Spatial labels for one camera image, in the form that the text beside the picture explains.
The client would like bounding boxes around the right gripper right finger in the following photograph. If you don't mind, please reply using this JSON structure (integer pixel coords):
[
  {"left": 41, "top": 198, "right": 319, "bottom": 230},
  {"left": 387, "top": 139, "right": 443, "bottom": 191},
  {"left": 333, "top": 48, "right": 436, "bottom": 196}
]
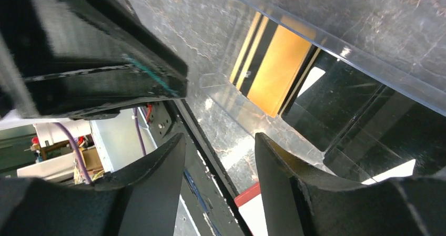
[{"left": 255, "top": 132, "right": 445, "bottom": 235}]

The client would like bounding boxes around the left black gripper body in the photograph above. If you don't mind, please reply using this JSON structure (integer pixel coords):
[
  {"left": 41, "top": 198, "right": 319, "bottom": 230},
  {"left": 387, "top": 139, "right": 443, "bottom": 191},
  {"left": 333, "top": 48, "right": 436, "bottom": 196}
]
[{"left": 1, "top": 0, "right": 188, "bottom": 120}]

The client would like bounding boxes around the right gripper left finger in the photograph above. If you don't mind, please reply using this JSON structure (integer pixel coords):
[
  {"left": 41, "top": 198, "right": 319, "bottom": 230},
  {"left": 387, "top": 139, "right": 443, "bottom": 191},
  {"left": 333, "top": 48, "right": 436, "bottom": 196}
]
[{"left": 1, "top": 134, "right": 186, "bottom": 235}]

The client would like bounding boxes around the clear box with black cards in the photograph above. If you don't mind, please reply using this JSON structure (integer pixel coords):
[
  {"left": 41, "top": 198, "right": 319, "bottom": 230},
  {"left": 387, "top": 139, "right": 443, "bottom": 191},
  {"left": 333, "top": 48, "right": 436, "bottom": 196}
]
[{"left": 200, "top": 0, "right": 445, "bottom": 184}]

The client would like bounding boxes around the gold black striped card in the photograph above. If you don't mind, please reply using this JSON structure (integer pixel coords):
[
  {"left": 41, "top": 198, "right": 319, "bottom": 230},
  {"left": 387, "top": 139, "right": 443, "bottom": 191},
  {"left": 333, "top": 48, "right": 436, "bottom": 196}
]
[{"left": 229, "top": 12, "right": 316, "bottom": 117}]

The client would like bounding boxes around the red leather card holder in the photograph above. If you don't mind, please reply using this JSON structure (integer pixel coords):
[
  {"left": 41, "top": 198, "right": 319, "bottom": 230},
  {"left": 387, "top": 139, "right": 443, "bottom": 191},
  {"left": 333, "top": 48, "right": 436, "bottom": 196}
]
[{"left": 235, "top": 182, "right": 268, "bottom": 236}]

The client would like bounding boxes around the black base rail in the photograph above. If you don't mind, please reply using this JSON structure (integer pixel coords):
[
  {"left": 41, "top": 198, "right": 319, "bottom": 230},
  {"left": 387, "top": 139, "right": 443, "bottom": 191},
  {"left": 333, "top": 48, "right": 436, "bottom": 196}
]
[{"left": 146, "top": 100, "right": 251, "bottom": 236}]

